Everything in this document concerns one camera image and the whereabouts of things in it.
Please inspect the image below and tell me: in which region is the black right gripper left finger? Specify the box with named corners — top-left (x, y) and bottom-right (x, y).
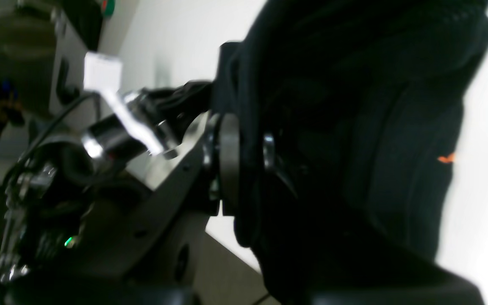
top-left (6, 114), bottom-right (240, 305)

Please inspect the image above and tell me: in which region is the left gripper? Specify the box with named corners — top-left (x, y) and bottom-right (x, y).
top-left (81, 81), bottom-right (213, 164)

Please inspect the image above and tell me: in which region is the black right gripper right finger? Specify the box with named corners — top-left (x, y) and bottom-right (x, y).
top-left (263, 133), bottom-right (298, 199)

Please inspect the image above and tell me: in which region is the black T-shirt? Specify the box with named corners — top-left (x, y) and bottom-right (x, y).
top-left (212, 0), bottom-right (488, 305)

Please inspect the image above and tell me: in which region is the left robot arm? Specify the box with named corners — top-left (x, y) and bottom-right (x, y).
top-left (0, 81), bottom-right (213, 286)

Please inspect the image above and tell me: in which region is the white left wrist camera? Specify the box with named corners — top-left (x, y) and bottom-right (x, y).
top-left (83, 52), bottom-right (123, 92)

